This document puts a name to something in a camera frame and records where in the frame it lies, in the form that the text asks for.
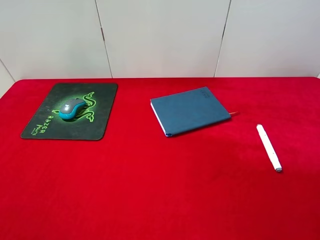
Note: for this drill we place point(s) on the blue grey computer mouse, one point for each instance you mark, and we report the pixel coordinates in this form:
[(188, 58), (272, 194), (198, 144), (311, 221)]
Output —
[(70, 108)]

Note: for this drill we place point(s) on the blue notebook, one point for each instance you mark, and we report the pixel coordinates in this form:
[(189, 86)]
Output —
[(187, 111)]

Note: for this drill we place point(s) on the white marker pen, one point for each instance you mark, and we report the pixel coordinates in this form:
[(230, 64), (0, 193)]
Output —
[(273, 158)]

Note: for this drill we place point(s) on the black green mouse pad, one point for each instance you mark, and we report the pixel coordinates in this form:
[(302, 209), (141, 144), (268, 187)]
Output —
[(90, 121)]

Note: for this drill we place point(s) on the red table cloth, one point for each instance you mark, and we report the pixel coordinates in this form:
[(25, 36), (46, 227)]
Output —
[(216, 183)]

